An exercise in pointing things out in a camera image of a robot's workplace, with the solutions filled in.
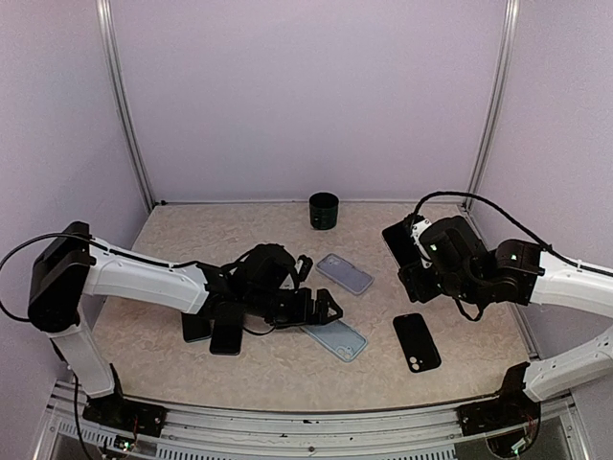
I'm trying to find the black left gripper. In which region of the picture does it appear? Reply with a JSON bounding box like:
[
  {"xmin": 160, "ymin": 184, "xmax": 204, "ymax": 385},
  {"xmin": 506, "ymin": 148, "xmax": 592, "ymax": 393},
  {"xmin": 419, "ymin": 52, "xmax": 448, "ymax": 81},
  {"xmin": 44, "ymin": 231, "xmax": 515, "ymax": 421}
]
[{"xmin": 245, "ymin": 287, "xmax": 343, "ymax": 329}]

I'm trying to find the light blue phone case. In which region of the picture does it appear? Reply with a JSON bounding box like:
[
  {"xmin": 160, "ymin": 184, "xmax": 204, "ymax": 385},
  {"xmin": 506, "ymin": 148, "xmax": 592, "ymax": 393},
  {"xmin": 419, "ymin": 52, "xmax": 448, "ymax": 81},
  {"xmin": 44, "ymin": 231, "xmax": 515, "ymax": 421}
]
[{"xmin": 301, "ymin": 320, "xmax": 368, "ymax": 363}]

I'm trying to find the black phone white back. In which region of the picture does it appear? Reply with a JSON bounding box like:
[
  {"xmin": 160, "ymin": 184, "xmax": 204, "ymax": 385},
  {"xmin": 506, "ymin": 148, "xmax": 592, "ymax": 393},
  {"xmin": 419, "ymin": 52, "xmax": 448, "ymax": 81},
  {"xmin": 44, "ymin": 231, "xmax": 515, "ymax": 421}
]
[{"xmin": 381, "ymin": 220, "xmax": 421, "ymax": 267}]

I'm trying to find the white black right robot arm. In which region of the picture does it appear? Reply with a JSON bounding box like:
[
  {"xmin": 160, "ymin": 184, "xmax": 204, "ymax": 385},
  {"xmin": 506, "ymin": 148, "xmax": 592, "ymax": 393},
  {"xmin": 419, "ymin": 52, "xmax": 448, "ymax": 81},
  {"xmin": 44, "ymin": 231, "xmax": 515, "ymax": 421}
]
[{"xmin": 397, "ymin": 194, "xmax": 612, "ymax": 426}]

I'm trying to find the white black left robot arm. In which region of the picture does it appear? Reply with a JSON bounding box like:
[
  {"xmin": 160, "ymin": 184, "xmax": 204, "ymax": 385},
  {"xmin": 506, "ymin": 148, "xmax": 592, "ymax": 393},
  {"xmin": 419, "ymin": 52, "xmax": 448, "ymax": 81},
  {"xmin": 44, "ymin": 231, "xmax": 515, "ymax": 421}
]
[{"xmin": 8, "ymin": 221, "xmax": 343, "ymax": 426}]

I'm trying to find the lavender phone case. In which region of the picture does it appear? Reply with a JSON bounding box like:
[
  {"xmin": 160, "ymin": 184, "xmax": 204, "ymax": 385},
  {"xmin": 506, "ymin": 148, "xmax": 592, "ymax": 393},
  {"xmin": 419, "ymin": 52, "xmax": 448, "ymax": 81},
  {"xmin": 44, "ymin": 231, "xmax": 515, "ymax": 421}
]
[{"xmin": 315, "ymin": 253, "xmax": 374, "ymax": 295}]

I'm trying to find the black phone case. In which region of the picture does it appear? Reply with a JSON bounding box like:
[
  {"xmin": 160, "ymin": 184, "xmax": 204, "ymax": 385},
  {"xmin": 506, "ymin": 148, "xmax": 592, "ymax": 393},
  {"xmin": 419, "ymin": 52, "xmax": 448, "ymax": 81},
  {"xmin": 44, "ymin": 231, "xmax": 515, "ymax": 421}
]
[{"xmin": 393, "ymin": 313, "xmax": 442, "ymax": 374}]

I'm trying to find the black phone dark edge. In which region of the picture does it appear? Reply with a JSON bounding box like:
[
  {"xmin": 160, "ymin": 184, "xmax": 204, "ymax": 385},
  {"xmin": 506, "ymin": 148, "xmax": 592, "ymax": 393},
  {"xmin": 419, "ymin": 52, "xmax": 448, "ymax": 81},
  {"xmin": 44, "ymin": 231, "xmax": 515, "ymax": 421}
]
[{"xmin": 209, "ymin": 321, "xmax": 243, "ymax": 356}]

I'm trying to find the black phone green edge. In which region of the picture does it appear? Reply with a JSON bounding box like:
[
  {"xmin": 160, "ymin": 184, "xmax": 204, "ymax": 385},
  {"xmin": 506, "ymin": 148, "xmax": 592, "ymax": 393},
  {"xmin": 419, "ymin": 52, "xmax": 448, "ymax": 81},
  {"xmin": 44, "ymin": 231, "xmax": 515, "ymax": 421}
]
[{"xmin": 181, "ymin": 313, "xmax": 212, "ymax": 343}]

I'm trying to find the dark green cup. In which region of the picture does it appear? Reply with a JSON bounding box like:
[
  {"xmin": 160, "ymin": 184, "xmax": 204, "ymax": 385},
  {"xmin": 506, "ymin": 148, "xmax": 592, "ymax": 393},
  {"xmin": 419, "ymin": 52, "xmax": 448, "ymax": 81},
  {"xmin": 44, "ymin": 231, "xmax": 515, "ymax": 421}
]
[{"xmin": 308, "ymin": 192, "xmax": 339, "ymax": 231}]

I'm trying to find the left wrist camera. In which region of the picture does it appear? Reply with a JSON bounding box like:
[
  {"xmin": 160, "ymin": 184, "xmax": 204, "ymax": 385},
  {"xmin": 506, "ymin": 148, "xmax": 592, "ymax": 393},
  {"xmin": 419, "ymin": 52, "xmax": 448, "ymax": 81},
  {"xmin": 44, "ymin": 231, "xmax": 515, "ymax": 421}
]
[{"xmin": 295, "ymin": 255, "xmax": 313, "ymax": 283}]

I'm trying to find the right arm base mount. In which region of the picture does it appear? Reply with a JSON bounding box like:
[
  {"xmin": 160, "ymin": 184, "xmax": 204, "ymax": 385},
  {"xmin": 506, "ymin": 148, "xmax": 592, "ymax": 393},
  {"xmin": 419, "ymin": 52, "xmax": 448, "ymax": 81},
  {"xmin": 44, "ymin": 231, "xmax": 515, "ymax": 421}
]
[{"xmin": 456, "ymin": 399, "xmax": 541, "ymax": 437}]

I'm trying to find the front aluminium rail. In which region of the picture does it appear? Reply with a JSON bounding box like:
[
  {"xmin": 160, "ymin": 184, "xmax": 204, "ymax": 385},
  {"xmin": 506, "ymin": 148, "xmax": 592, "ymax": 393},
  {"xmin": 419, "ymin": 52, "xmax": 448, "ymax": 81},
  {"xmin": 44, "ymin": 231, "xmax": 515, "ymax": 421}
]
[{"xmin": 33, "ymin": 381, "xmax": 592, "ymax": 459}]

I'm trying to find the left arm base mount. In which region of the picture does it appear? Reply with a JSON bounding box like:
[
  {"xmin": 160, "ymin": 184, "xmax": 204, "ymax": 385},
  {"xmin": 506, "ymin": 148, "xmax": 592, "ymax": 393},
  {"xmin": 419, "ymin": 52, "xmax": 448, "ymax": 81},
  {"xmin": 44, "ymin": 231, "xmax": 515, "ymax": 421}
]
[{"xmin": 82, "ymin": 395, "xmax": 167, "ymax": 438}]

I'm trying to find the right aluminium frame post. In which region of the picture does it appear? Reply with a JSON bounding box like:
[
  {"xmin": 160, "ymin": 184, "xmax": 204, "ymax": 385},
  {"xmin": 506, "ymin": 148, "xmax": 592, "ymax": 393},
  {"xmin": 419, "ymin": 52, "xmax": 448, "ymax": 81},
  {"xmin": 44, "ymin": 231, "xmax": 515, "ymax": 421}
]
[{"xmin": 467, "ymin": 0, "xmax": 521, "ymax": 195}]

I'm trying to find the aluminium frame post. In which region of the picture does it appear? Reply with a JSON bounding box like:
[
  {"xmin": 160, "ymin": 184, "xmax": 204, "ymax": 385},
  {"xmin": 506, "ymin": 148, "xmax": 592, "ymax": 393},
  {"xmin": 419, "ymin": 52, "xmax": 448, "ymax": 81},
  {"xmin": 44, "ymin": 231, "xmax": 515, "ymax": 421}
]
[
  {"xmin": 467, "ymin": 0, "xmax": 521, "ymax": 195},
  {"xmin": 96, "ymin": 0, "xmax": 156, "ymax": 213}
]

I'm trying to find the left aluminium frame post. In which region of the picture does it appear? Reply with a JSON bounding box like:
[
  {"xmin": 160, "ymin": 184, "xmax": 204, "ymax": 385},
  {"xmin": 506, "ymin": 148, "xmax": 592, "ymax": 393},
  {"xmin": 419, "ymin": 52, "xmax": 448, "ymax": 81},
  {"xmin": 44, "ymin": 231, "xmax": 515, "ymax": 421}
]
[{"xmin": 96, "ymin": 0, "xmax": 156, "ymax": 213}]

